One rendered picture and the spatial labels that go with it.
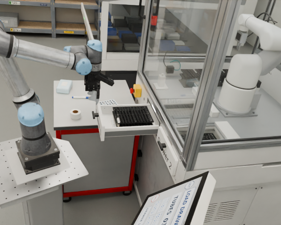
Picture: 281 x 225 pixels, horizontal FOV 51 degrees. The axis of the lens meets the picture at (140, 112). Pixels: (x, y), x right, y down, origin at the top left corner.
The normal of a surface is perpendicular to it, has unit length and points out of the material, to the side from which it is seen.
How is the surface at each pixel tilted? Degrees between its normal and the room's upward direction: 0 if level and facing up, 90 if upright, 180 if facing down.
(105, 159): 90
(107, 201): 0
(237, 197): 90
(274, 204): 90
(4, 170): 0
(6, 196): 0
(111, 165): 90
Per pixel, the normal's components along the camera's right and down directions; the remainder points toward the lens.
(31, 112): 0.12, -0.74
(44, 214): 0.53, 0.51
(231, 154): 0.23, 0.55
